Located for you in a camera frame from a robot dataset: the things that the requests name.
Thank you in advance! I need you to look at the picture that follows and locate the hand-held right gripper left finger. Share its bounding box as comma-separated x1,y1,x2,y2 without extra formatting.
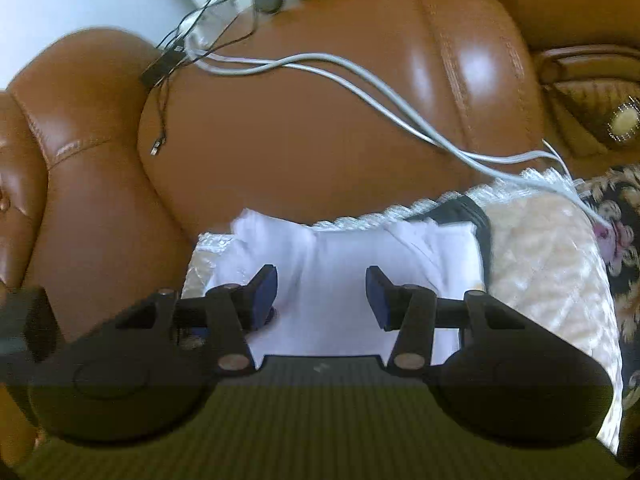
116,264,279,375

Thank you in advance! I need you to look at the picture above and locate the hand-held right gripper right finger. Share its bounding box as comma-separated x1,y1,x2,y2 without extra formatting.
366,266,527,377

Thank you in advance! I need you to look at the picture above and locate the black garment with white stripes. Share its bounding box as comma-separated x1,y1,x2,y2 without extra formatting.
406,194,496,285

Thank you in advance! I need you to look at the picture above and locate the brown leather sofa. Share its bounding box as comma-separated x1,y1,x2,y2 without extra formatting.
0,0,640,471

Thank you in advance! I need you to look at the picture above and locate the cream quilted lace sofa cover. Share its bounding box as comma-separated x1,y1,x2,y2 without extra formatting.
181,166,626,455

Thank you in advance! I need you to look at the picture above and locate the dark floral cushion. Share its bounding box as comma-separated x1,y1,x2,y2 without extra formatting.
575,164,640,467

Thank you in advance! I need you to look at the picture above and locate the round cream sofa ornament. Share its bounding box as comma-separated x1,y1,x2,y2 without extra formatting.
606,102,640,144

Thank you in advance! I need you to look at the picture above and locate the white cable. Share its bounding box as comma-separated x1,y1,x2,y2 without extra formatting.
186,30,612,228
190,35,581,197

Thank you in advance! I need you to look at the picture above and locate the thin black cable with adapter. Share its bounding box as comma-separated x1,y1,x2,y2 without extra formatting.
139,0,262,157

